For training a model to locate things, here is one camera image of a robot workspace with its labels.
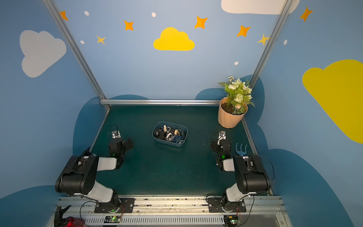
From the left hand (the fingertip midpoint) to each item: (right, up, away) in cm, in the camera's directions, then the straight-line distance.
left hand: (126, 138), depth 95 cm
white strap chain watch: (+28, 0, +4) cm, 28 cm away
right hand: (+67, 0, +1) cm, 67 cm away
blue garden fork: (+79, -10, +1) cm, 79 cm away
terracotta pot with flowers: (+75, +21, +6) cm, 78 cm away
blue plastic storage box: (+29, +7, +10) cm, 32 cm away
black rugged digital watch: (+23, +3, +1) cm, 23 cm away
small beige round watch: (+34, +4, +4) cm, 35 cm away
